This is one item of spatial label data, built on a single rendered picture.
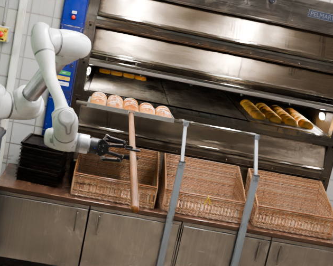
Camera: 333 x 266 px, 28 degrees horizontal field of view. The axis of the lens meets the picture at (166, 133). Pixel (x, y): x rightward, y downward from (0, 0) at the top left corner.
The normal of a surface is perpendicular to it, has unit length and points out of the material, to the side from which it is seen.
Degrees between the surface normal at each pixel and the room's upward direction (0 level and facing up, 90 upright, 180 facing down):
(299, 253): 90
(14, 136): 90
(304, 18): 90
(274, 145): 70
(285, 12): 90
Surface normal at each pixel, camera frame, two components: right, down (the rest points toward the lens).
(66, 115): 0.22, -0.29
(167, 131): 0.12, -0.11
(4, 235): 0.07, 0.22
